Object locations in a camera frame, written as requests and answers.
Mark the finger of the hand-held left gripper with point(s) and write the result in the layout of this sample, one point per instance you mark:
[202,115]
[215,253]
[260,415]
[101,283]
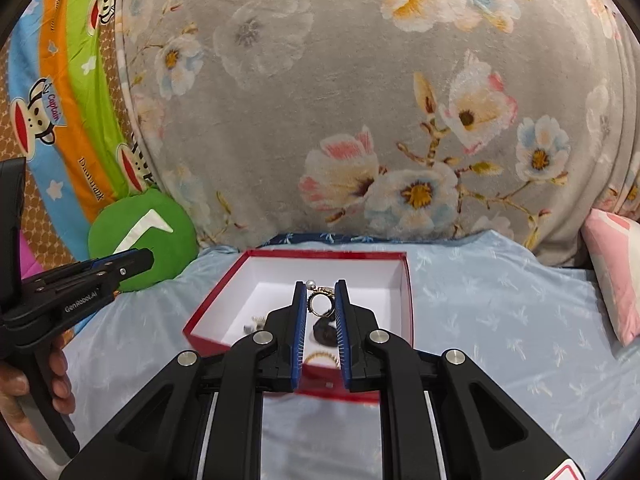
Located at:
[130,265]

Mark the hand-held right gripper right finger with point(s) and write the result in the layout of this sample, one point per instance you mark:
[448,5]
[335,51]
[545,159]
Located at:
[342,332]

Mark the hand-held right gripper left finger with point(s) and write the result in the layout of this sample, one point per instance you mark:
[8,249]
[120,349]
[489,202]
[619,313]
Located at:
[299,330]

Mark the pearl and bead jewellery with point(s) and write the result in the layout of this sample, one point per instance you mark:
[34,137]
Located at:
[319,304]

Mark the red jewelry box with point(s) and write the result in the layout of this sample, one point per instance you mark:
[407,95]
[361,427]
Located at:
[260,280]

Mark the person's left hand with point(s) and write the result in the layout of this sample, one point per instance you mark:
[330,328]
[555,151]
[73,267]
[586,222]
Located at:
[62,375]

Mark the green pillow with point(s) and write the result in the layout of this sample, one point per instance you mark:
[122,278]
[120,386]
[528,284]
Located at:
[150,240]

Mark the blue palm print bedsheet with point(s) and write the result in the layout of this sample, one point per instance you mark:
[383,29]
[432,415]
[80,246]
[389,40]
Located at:
[500,320]

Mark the colourful monkey print sheet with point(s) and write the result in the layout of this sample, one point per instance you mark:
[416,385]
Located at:
[75,85]

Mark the grey floral blanket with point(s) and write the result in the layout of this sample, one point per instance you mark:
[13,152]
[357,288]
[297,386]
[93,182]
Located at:
[310,85]

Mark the pink pillow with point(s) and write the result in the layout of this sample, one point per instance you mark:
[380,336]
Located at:
[615,270]

